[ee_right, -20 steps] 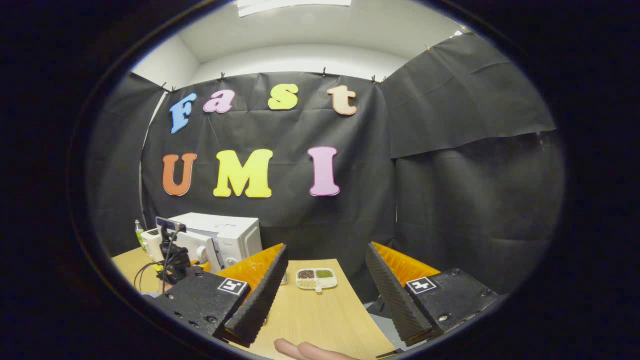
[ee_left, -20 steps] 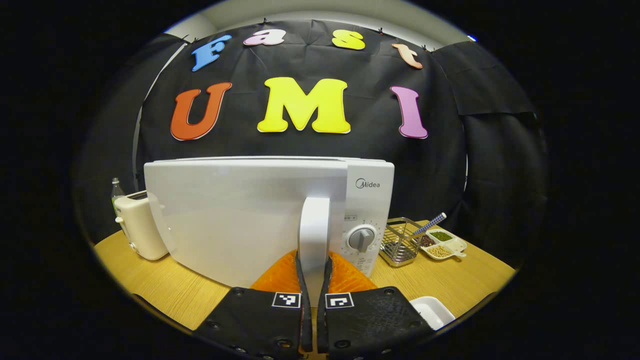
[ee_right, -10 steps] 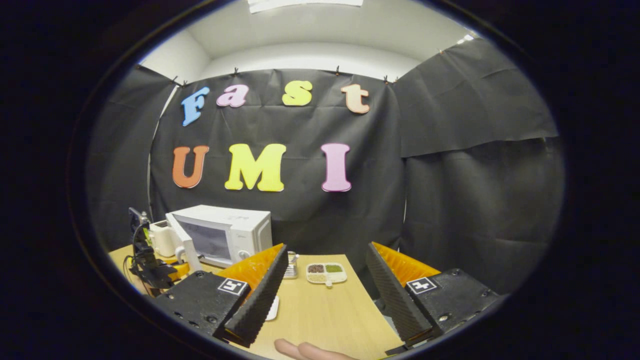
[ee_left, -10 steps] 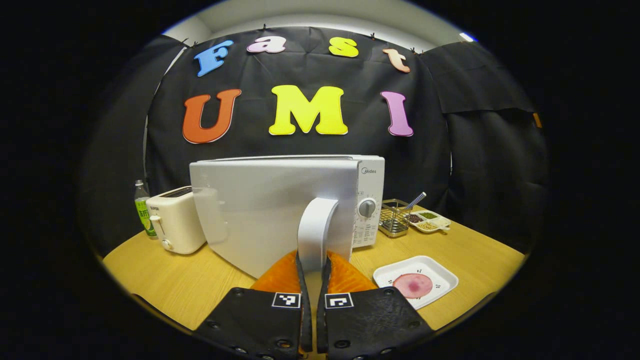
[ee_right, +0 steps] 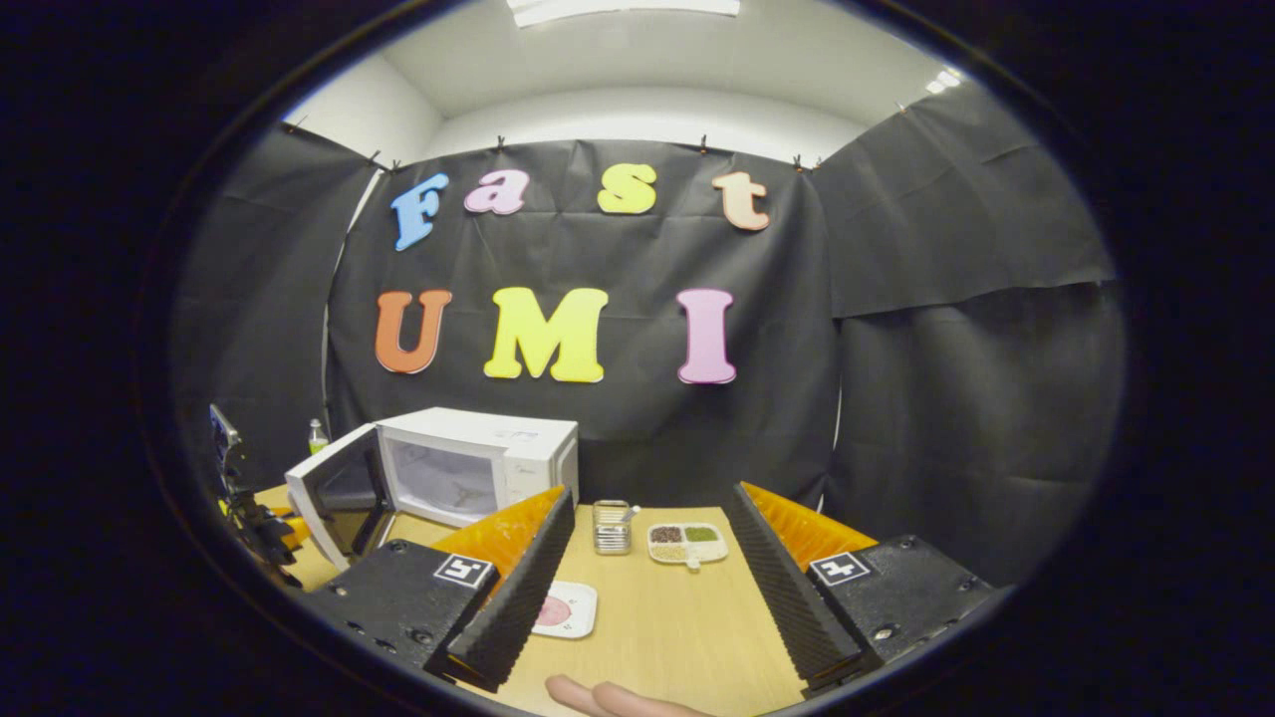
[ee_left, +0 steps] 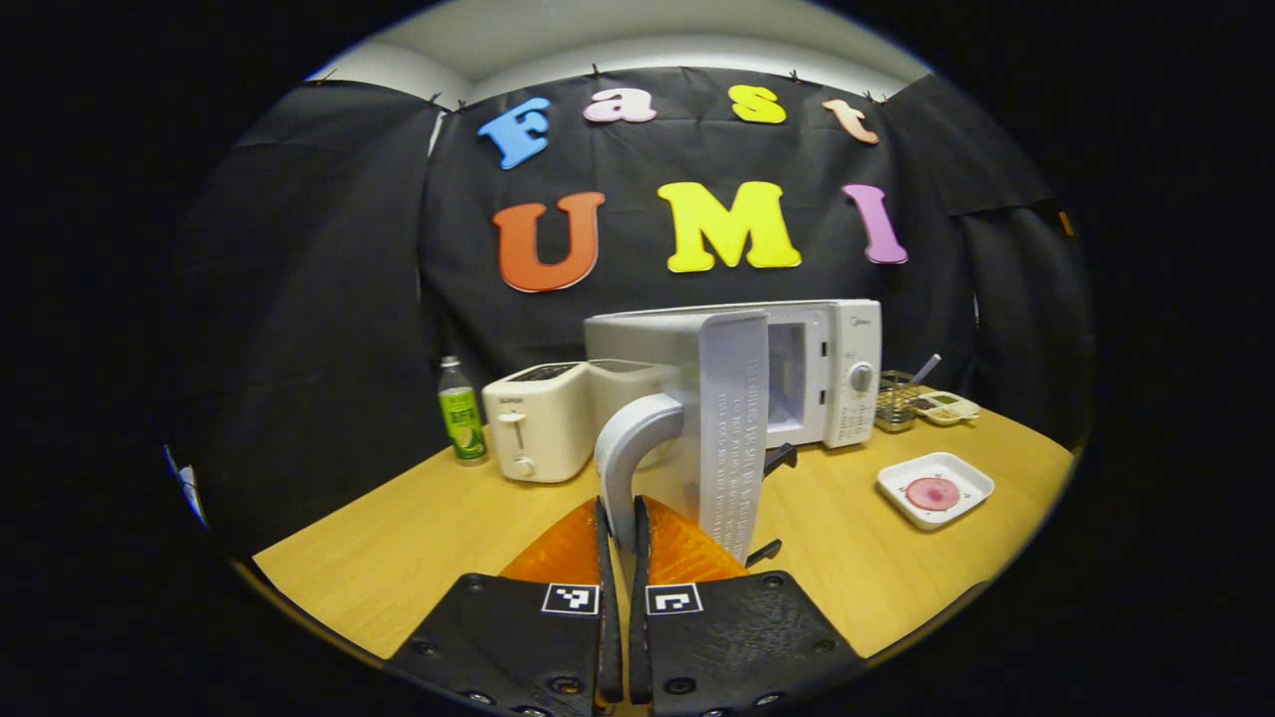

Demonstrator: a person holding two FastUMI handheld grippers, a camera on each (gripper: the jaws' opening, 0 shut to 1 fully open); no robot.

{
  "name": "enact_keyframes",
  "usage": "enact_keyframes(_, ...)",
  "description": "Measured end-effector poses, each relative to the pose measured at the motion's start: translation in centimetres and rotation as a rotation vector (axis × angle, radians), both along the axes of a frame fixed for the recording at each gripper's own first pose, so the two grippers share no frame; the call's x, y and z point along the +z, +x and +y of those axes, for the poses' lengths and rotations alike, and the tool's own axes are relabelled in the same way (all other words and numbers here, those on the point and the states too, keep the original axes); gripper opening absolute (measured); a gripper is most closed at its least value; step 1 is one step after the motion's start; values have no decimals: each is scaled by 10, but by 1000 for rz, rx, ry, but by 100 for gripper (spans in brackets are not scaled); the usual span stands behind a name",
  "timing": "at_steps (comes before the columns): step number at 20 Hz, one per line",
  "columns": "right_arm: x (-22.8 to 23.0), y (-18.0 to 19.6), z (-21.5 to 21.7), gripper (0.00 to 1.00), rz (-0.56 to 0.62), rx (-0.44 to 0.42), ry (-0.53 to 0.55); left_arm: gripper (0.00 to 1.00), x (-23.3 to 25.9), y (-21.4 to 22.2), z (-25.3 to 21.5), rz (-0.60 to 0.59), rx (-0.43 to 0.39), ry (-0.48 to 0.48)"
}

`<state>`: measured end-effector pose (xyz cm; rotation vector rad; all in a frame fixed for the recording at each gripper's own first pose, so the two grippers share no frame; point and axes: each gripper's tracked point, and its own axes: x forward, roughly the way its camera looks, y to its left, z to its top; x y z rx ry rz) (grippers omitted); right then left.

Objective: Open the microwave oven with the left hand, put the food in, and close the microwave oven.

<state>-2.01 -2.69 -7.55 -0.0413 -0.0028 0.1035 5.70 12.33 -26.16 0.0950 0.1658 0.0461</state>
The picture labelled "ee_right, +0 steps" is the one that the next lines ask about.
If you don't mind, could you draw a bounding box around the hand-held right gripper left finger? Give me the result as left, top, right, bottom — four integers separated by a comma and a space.
298, 484, 579, 695

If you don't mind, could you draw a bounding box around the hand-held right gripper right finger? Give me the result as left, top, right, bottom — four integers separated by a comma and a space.
724, 481, 999, 696

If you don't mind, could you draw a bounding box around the white plate with pink food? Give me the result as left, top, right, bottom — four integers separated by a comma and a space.
531, 582, 599, 640

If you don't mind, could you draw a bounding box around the white microwave oven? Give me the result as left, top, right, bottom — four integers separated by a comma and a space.
286, 406, 581, 572

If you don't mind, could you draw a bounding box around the sectioned white dish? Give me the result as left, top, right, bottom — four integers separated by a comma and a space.
647, 523, 730, 570

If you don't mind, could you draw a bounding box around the long ceiling light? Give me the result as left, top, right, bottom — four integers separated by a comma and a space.
508, 0, 740, 28

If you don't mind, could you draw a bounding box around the metal wire basket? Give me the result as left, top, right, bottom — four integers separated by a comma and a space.
593, 500, 639, 556

